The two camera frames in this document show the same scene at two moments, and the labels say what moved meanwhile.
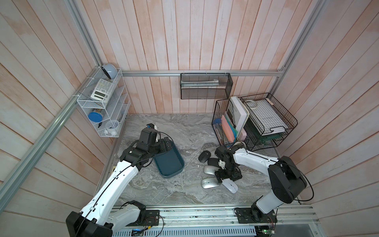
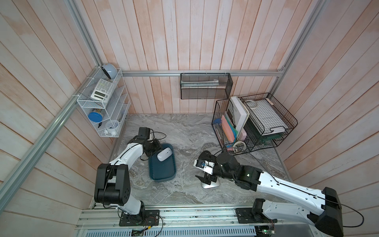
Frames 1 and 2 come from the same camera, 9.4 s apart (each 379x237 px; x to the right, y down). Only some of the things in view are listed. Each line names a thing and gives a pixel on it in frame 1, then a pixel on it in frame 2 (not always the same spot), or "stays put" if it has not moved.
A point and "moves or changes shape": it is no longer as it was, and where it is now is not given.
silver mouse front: [209, 182] stays put
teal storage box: [170, 163] moves or changes shape
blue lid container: [95, 117] stays put
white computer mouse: [230, 185] to [164, 154]
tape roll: [240, 144] stays put
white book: [241, 114] stays put
